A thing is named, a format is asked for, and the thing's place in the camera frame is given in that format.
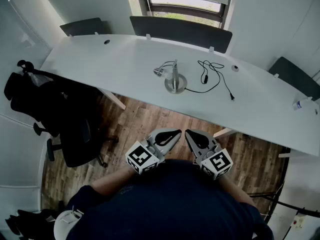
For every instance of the clear plastic water bottle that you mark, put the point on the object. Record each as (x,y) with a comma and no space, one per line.
(301,104)

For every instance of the person's left forearm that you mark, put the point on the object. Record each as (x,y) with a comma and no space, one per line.
(112,182)

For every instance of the long dark grey desk divider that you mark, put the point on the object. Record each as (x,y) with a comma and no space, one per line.
(180,31)

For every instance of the person in dark blue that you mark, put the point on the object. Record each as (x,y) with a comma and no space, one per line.
(170,204)

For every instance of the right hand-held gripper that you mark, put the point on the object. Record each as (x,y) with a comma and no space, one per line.
(217,162)

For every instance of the black bag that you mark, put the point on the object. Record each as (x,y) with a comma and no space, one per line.
(27,221)

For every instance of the dark framed window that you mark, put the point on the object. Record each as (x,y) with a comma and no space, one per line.
(185,10)

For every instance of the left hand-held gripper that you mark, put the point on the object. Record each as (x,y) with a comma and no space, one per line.
(141,156)

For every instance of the silver desk lamp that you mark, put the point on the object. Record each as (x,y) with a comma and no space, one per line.
(175,84)

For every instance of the white power strip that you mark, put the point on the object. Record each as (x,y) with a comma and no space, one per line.
(298,221)

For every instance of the person's right forearm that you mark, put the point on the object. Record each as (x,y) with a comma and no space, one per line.
(237,191)

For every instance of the white divider bracket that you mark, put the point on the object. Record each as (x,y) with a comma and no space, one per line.
(148,36)
(211,49)

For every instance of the black office chair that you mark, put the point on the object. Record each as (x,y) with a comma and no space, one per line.
(62,104)

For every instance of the white rectangular block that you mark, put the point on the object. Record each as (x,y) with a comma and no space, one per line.
(292,154)
(225,133)
(113,99)

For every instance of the white pouch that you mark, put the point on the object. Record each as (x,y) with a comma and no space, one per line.
(63,225)

